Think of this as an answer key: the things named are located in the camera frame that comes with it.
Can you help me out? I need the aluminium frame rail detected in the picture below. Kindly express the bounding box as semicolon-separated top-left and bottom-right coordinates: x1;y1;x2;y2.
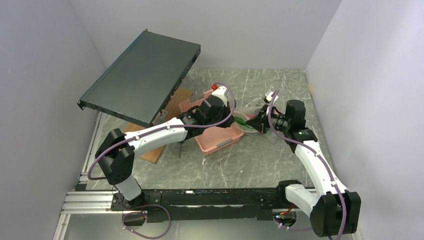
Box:
52;112;117;240

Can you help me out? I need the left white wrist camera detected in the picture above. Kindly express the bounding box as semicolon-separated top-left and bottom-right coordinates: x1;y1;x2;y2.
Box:
212;85;229;106

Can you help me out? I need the brown wooden board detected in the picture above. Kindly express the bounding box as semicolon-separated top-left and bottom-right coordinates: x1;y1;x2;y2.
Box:
125;87;194;164

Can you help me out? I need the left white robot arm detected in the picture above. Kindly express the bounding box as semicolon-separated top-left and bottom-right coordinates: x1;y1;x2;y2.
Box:
95;95;235;210

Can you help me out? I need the green handled screwdriver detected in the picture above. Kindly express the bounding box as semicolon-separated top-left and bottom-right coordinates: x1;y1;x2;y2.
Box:
178;141;184;159

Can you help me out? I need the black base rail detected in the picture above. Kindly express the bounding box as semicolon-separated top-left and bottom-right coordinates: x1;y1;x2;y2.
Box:
110;187;293;223

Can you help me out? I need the pink perforated plastic basket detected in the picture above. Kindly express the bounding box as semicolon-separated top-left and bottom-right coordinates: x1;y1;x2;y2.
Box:
178;89;244;156

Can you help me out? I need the clear zip top bag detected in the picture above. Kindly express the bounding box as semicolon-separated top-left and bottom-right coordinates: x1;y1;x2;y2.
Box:
233;103;286;143

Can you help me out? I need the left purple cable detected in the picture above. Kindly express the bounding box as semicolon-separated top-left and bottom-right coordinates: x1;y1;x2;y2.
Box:
87;82;237;240

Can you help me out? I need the dark green rack server chassis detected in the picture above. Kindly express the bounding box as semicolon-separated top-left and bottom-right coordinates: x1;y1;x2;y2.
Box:
77;30;201;128

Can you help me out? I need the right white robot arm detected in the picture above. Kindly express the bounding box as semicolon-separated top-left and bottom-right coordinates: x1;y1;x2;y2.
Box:
246;99;362;239

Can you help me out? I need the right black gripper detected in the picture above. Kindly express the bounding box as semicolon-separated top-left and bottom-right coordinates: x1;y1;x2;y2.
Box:
245;104;291;135

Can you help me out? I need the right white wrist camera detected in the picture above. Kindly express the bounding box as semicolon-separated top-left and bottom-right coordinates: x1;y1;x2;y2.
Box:
262;91;279;105

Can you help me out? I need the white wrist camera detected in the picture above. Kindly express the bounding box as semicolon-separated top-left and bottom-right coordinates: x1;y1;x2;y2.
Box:
212;85;229;106
262;91;279;105

